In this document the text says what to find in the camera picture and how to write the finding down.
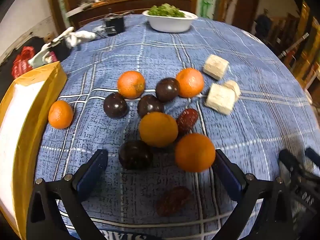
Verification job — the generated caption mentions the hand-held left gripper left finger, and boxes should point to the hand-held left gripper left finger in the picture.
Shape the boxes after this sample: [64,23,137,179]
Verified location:
[26,149,109,240]

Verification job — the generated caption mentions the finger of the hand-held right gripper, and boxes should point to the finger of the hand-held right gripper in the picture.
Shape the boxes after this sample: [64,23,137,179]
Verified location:
[305,147,320,168]
[279,149,304,178]

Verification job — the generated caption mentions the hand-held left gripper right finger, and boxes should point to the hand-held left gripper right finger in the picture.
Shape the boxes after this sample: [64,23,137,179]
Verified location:
[212,149,294,240]

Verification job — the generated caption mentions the orange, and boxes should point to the orange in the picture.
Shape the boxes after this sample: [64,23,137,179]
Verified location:
[139,112,179,148]
[174,133,216,173]
[176,68,205,98]
[117,71,146,99]
[48,100,74,130]

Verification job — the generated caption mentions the dark purple plum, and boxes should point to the dark purple plum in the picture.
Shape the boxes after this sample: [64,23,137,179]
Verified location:
[155,78,181,102]
[118,140,154,170]
[137,94,165,118]
[103,92,129,119]

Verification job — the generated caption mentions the red date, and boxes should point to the red date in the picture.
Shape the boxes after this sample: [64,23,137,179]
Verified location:
[156,186,192,217]
[176,108,199,136]

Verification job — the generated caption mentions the yellow cardboard tray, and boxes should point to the yellow cardboard tray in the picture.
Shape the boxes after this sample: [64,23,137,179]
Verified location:
[0,61,68,240]

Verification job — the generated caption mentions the white foam cube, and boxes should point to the white foam cube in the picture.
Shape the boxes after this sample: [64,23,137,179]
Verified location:
[205,83,237,116]
[223,80,241,98]
[203,54,230,81]

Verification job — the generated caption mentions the red plastic bag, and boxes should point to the red plastic bag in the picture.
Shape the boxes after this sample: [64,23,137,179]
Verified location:
[12,46,34,79]

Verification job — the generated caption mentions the black box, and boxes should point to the black box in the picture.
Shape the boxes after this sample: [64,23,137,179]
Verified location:
[104,15,125,37]

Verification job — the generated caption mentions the brown wooden door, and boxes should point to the brown wooden door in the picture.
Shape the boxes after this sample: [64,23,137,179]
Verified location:
[236,0,262,33]

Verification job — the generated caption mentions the white bowl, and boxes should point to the white bowl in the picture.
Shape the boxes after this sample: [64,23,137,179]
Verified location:
[142,9,199,33]

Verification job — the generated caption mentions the wooden counter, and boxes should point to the wooden counter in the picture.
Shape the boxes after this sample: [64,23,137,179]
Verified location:
[66,0,193,28]

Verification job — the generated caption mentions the green leafy vegetables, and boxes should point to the green leafy vegetables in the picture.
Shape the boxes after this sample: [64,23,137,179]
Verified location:
[148,4,187,18]

